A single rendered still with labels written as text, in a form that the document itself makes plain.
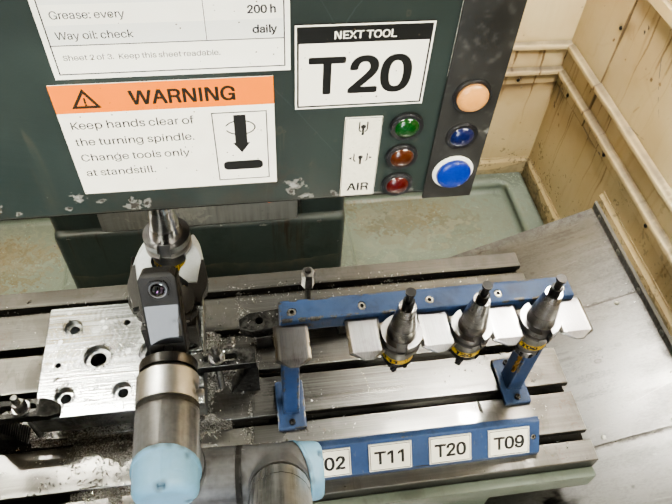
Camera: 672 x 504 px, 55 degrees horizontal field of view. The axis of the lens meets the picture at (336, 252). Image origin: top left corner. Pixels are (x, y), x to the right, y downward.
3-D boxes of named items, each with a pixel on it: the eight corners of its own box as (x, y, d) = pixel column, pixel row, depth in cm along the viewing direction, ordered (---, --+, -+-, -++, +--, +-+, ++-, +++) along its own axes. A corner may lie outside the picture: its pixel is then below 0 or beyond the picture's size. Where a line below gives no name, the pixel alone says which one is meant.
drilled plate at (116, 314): (207, 414, 117) (204, 402, 113) (41, 432, 113) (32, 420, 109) (206, 310, 131) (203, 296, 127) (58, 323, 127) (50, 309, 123)
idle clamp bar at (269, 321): (366, 329, 134) (369, 312, 129) (243, 351, 130) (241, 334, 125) (360, 310, 137) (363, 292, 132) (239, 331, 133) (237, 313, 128)
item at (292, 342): (312, 367, 94) (312, 364, 93) (276, 370, 93) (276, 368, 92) (307, 326, 98) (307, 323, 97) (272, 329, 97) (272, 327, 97)
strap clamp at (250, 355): (260, 390, 124) (256, 350, 113) (191, 397, 123) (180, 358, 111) (259, 375, 127) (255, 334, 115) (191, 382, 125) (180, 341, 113)
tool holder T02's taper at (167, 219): (184, 220, 89) (177, 185, 83) (180, 245, 86) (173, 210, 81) (151, 220, 88) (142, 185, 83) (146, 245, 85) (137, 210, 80)
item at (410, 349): (419, 324, 100) (422, 316, 98) (421, 359, 96) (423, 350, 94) (379, 322, 100) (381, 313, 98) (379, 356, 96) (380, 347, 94)
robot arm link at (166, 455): (136, 517, 73) (120, 492, 66) (141, 426, 80) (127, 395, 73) (206, 509, 74) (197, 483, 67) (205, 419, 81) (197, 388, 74)
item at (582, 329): (595, 338, 99) (597, 335, 98) (562, 341, 98) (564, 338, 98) (578, 301, 103) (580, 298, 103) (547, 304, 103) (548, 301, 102)
